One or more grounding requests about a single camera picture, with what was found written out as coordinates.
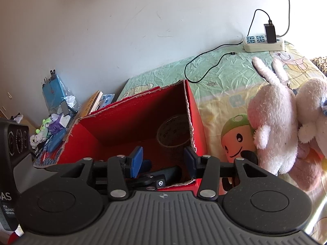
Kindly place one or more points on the blue patterned cloth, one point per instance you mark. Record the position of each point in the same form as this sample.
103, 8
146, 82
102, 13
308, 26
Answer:
43, 162

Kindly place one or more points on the green plush toy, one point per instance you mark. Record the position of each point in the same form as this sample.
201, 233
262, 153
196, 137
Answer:
43, 127

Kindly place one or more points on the tan book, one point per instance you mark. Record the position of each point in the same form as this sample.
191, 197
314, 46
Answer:
89, 104

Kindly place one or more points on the red cardboard box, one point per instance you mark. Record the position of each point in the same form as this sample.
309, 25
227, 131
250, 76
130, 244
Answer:
122, 122

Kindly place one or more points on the cream plush toy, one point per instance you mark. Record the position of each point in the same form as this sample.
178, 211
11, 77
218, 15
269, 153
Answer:
311, 99

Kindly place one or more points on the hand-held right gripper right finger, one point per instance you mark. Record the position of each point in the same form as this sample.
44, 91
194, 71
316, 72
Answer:
190, 162

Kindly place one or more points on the blue white paper packet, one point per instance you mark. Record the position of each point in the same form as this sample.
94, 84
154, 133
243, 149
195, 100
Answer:
108, 99

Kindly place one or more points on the black charger adapter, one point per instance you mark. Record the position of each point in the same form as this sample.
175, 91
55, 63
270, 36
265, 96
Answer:
270, 33

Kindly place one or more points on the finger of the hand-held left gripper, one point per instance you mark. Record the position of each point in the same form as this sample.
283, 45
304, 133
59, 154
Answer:
153, 181
171, 172

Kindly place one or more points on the small white plush toy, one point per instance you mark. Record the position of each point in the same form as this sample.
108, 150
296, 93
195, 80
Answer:
35, 140

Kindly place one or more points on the white power strip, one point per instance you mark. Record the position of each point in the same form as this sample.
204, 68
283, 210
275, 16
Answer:
255, 46

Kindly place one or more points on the purple toy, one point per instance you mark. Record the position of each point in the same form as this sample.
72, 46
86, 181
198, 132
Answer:
57, 125

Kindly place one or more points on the blue plastic bag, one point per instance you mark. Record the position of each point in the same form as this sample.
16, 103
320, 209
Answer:
55, 89

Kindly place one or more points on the black phone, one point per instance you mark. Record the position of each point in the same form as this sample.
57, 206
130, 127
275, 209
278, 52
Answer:
65, 108

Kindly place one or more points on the dark patterned cloth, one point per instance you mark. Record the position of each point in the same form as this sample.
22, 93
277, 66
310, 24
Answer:
320, 65

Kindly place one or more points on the clear tape roll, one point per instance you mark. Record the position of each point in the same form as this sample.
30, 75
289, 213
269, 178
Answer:
173, 132

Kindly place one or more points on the blue glasses case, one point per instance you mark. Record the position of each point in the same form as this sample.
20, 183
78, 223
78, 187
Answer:
55, 140

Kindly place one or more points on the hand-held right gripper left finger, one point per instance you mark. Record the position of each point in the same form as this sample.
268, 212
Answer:
136, 162

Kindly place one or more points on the pink plush rabbit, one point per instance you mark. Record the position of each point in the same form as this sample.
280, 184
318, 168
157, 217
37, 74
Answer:
273, 112

